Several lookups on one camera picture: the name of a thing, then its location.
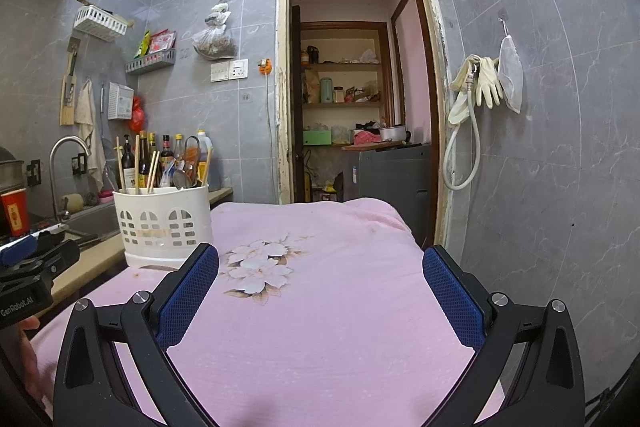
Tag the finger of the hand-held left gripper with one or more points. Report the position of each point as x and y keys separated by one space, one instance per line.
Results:
x=17 y=251
x=60 y=254

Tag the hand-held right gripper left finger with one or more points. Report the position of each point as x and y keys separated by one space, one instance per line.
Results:
x=185 y=302

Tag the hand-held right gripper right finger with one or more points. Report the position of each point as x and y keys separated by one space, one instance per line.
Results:
x=455 y=302

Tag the white plastic utensil holder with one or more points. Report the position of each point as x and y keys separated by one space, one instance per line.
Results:
x=160 y=217

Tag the metal spoon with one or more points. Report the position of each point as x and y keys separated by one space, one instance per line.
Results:
x=180 y=179

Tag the metal utensil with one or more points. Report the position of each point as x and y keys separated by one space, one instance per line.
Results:
x=192 y=157

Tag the person's left hand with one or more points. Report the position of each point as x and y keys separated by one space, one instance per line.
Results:
x=27 y=352

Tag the red cup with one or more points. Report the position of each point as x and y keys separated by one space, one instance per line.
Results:
x=14 y=213

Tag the steel sink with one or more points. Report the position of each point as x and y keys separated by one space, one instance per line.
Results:
x=92 y=219

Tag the metal faucet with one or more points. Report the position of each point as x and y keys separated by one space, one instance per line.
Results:
x=53 y=177

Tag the brown bottle white label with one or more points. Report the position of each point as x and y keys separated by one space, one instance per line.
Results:
x=129 y=164

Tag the pink floral blanket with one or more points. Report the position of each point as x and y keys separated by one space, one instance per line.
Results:
x=325 y=332

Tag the dark oil jug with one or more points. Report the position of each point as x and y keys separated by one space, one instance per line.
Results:
x=212 y=167

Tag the grey appliance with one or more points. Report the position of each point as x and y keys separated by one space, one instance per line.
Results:
x=387 y=177

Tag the dark bottle red cap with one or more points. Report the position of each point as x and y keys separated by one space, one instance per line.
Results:
x=166 y=157

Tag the beige hanging towel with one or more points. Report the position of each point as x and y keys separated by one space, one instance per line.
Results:
x=89 y=112

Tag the orange spice packet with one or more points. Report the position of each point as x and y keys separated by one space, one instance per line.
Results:
x=192 y=154

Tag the wooden cutting board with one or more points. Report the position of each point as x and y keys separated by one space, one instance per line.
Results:
x=67 y=102

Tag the bottle with yellow cap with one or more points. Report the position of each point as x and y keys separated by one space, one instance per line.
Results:
x=178 y=147

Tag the red plastic bag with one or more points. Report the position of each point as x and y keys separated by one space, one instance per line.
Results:
x=136 y=116

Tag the white basket lower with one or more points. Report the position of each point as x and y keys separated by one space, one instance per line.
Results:
x=120 y=102

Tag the small metal pot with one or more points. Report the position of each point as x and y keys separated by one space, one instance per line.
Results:
x=392 y=133

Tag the pink cloth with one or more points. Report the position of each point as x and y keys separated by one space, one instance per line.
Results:
x=366 y=138

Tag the green box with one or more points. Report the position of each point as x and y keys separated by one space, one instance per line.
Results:
x=316 y=138

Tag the yellow green snack packet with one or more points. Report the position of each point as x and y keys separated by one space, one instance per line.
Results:
x=142 y=46

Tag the white mesh bag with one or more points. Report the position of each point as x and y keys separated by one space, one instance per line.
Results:
x=511 y=74

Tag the wooden shelf unit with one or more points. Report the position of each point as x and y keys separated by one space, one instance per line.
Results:
x=385 y=77

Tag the red snack packet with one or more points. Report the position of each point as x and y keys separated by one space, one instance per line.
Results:
x=162 y=42

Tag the white jar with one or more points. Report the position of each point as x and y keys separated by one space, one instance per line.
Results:
x=338 y=95

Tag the green canister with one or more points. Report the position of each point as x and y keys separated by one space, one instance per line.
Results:
x=326 y=91

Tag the hanging clear plastic bag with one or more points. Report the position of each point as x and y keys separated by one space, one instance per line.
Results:
x=215 y=42

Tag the black wall socket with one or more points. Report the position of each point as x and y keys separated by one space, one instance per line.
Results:
x=32 y=172
x=77 y=165

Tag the grey wall shelf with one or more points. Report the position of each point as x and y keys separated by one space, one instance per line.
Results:
x=150 y=62

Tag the white wall switch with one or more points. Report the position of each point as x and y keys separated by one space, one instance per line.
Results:
x=219 y=72

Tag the white wall basket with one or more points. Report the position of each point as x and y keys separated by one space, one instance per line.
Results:
x=100 y=23

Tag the white wall outlet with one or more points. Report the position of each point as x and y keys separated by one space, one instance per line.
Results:
x=238 y=69

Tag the wooden door frame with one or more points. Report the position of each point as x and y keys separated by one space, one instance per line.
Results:
x=284 y=82

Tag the orange wall hook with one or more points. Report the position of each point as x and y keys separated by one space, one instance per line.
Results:
x=265 y=66

